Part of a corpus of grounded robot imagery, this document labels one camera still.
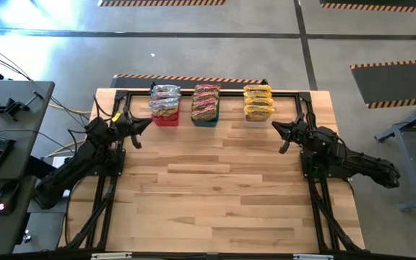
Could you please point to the teal plastic bin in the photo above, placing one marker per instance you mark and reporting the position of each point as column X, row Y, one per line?
column 204, row 123

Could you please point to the black hazard striped floor mat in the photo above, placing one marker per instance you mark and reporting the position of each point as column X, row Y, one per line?
column 392, row 85
column 157, row 3
column 139, row 82
column 374, row 4

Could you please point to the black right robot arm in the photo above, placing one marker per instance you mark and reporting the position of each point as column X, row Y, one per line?
column 349, row 159

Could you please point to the grey metal table legs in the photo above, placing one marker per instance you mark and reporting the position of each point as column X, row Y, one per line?
column 408, row 169

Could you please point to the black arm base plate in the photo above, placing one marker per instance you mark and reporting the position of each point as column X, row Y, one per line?
column 117, row 168
column 307, row 173

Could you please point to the pink plastic bin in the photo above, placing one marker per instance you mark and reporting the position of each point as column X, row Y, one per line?
column 164, row 121

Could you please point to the black aluminium table frame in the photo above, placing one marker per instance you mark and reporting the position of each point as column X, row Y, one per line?
column 226, row 92

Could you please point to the black desk clamp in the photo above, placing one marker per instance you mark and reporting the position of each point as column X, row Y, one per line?
column 13, row 107

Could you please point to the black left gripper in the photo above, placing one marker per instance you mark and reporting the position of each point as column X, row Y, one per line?
column 125, row 127

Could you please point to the black computer mouse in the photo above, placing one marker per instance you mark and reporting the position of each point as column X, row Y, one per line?
column 7, row 196

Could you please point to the grey desk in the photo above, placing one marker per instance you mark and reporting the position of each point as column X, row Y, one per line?
column 20, row 119

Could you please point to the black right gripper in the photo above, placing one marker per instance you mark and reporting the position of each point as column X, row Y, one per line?
column 300, row 130

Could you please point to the black frame post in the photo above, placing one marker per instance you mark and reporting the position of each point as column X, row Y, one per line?
column 153, row 86
column 264, row 83

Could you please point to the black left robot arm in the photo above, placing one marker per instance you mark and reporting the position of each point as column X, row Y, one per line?
column 81, row 159

